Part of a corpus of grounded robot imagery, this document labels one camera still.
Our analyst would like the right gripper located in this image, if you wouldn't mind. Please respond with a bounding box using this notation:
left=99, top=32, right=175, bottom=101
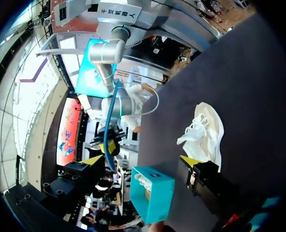
left=89, top=125, right=127, bottom=158

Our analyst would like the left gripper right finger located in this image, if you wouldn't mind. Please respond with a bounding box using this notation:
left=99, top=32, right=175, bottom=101
left=179, top=155, right=241, bottom=214

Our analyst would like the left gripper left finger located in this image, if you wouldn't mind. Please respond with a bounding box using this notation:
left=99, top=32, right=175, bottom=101
left=42, top=154, right=105, bottom=209

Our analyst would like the white shoe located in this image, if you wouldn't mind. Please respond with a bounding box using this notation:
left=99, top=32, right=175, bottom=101
left=176, top=101, right=225, bottom=174

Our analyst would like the white crumpled paper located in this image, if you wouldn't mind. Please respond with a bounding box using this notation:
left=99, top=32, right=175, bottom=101
left=134, top=173, right=153, bottom=192

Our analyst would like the teal box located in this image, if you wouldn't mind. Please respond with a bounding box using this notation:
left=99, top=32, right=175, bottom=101
left=129, top=165, right=176, bottom=224

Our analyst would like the white cable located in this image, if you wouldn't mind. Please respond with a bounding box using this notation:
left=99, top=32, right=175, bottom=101
left=130, top=83, right=160, bottom=117

